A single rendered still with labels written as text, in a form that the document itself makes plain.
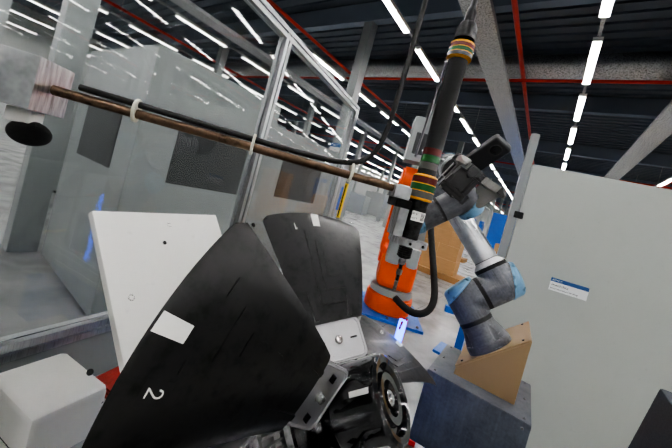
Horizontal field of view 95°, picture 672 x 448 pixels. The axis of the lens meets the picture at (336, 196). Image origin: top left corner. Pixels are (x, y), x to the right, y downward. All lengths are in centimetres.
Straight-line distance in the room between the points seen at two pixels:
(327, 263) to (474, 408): 76
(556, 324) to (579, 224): 64
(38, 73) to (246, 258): 37
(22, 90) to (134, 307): 33
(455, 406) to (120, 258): 103
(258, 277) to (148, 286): 29
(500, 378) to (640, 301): 148
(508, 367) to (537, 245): 130
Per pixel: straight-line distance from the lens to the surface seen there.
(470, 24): 65
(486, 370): 124
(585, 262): 247
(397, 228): 54
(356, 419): 50
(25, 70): 58
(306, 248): 61
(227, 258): 33
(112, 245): 60
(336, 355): 56
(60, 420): 88
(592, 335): 255
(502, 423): 122
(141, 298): 59
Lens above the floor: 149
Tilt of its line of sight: 1 degrees down
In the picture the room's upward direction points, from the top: 15 degrees clockwise
